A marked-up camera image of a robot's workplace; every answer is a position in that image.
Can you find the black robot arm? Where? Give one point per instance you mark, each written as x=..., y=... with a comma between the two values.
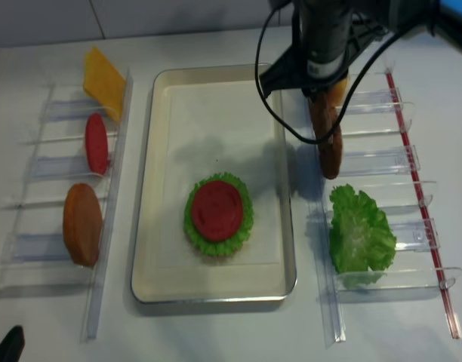
x=410, y=14

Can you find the yellow cheese slice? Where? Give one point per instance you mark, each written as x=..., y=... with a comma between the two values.
x=103, y=83

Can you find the cream metal tray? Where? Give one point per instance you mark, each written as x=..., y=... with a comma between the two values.
x=155, y=283

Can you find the black object bottom left corner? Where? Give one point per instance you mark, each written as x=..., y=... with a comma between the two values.
x=12, y=345

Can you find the red tomato slice on tray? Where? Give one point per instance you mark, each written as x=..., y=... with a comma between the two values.
x=216, y=210

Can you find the brown meat patty left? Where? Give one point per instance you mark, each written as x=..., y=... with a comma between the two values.
x=330, y=155

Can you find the tan bun half right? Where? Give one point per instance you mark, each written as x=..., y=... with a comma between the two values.
x=337, y=92

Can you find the dark meat patty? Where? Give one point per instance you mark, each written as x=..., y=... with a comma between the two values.
x=322, y=114

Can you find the clear acrylic rack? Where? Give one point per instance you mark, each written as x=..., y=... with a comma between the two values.
x=379, y=161
x=51, y=158

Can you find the clear acrylic rack left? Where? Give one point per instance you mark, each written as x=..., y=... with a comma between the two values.
x=51, y=158

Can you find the green lettuce leaf on tray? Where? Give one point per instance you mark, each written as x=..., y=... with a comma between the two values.
x=230, y=245

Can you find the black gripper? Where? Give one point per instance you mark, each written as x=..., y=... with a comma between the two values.
x=327, y=36

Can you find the green lettuce leaf in rack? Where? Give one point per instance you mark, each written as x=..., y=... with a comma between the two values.
x=362, y=245

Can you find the clear acrylic rack right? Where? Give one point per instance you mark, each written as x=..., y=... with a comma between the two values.
x=379, y=161

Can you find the red tomato slice in rack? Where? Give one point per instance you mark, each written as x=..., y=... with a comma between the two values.
x=96, y=144

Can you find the white paper tray liner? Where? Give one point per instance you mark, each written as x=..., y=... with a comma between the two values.
x=217, y=128

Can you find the brown bun top in rack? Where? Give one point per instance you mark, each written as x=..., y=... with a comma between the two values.
x=82, y=224

